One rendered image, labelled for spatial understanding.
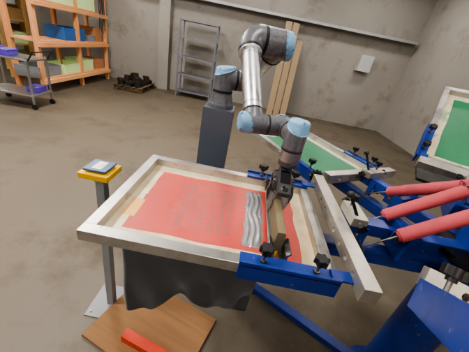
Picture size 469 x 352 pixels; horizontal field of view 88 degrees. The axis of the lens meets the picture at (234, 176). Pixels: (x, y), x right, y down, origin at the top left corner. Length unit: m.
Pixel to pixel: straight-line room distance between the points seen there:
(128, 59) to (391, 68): 7.61
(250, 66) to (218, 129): 0.58
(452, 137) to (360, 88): 6.44
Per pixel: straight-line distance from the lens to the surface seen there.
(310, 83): 8.02
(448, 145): 2.09
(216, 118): 1.48
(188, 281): 0.98
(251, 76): 0.98
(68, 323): 1.87
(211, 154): 1.55
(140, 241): 0.79
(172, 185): 1.11
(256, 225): 0.95
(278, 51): 1.14
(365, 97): 8.57
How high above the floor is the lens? 1.54
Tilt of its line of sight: 28 degrees down
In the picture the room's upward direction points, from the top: 12 degrees clockwise
